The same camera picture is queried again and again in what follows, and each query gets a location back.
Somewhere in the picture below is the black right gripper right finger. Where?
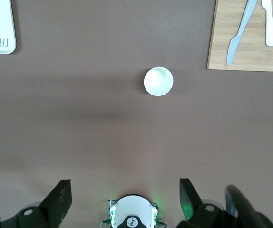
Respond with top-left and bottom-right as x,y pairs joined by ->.
176,178 -> 242,228

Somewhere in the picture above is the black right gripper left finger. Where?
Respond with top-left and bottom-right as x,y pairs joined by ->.
0,179 -> 73,228

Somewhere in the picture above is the white plastic cup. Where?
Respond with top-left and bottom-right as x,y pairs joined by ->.
144,66 -> 174,97

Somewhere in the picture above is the wooden cutting board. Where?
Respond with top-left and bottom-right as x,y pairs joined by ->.
206,0 -> 273,73

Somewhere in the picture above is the grey plastic knife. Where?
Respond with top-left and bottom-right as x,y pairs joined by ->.
226,0 -> 257,67

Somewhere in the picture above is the white plastic knife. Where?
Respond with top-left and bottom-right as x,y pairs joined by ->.
261,0 -> 273,47

